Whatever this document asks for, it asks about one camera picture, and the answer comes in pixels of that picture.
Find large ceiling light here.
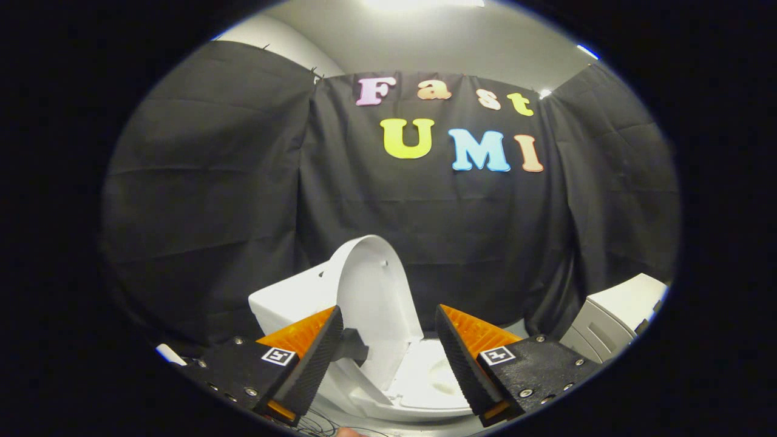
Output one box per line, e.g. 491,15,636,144
363,0,487,9

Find white toilet seat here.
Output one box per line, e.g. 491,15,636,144
349,337,480,419

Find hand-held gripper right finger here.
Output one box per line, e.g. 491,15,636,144
433,303,603,428

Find white round object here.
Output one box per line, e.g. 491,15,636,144
155,343,188,367

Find black backdrop cloth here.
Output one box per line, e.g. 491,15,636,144
100,39,681,360

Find black floor cables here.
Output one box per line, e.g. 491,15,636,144
285,405,395,437

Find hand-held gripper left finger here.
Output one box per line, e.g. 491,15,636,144
181,305,345,427

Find grey panelled cabinet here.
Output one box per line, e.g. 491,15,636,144
558,273,670,365

